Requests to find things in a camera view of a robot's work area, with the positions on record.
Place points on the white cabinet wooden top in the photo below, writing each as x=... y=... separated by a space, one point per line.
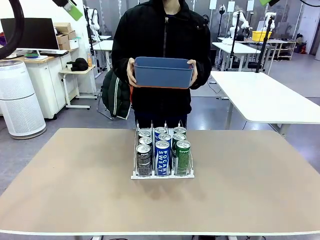
x=45 y=82

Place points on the black keyboard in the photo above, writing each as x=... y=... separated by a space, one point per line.
x=53 y=53

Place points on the wooden shelf table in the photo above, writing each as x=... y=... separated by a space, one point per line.
x=282 y=45

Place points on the yellow plastic bin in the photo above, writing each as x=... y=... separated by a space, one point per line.
x=261 y=35

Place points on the white cylindrical air purifier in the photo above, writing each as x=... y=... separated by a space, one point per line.
x=20 y=100

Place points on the dark green puffer jacket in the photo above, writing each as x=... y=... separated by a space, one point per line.
x=115 y=97

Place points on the black computer monitor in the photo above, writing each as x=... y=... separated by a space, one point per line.
x=30 y=32

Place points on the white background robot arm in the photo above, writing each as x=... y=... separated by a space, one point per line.
x=93 y=20
x=270 y=20
x=237 y=21

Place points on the person's left hand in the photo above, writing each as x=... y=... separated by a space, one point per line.
x=195 y=73

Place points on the white background desk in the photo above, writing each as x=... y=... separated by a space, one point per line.
x=237 y=47
x=103 y=46

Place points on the orange garment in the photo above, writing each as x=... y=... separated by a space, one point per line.
x=130 y=93

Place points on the brown cardboard box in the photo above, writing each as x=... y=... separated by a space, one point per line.
x=71 y=35
x=64 y=45
x=62 y=27
x=62 y=39

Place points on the large white table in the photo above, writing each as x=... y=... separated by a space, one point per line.
x=262 y=95

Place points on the blue plastic bin orange base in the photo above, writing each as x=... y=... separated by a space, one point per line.
x=162 y=75

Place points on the person's right forearm black sleeve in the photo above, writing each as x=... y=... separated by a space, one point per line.
x=120 y=71

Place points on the black bag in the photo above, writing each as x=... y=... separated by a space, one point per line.
x=78 y=63

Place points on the red canister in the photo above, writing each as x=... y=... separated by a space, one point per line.
x=303 y=48

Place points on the person in black jacket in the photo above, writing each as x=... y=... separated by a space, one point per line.
x=160 y=32

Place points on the person's left forearm black sleeve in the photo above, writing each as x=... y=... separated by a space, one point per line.
x=203 y=72

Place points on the person's right hand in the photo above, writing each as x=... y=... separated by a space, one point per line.
x=131 y=73

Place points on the black light stand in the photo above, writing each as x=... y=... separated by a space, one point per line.
x=265 y=42

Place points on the orange drink bottle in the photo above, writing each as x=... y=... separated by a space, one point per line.
x=89 y=61

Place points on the metal chair frame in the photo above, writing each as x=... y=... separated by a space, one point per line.
x=103 y=110

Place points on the white side table wooden top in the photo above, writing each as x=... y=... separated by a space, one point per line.
x=80 y=70

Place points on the green bowl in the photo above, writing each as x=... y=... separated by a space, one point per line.
x=31 y=55

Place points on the black slim stand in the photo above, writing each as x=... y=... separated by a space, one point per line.
x=233 y=37

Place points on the small white box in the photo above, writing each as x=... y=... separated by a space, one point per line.
x=74 y=43

